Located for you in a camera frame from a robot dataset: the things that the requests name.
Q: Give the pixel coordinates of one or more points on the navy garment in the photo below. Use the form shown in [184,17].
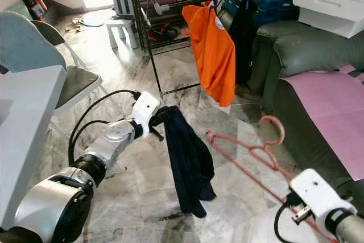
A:
[190,163]

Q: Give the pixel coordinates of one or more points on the pink clothes hanger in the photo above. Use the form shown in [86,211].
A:
[283,130]

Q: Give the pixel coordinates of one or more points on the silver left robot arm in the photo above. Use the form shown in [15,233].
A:
[57,209]

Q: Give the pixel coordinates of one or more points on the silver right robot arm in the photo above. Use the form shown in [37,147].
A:
[350,226]

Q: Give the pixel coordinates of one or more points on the grey folding chair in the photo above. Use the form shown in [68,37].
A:
[79,86]

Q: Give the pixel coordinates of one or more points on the white folding table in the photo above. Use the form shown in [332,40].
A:
[28,140]

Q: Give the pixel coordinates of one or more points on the orange garment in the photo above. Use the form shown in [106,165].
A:
[216,55]

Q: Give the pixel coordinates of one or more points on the pink sheet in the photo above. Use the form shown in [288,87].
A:
[330,112]

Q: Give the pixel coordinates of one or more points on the white child chair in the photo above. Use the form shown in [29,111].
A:
[119,24]

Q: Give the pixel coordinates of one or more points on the black drying rack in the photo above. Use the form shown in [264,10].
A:
[132,15]

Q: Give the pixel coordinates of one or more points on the black garment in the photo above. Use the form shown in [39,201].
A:
[244,44]

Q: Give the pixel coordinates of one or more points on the grey green sofa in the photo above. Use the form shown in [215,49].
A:
[313,49]

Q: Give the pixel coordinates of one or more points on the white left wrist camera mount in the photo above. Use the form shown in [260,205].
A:
[144,108]

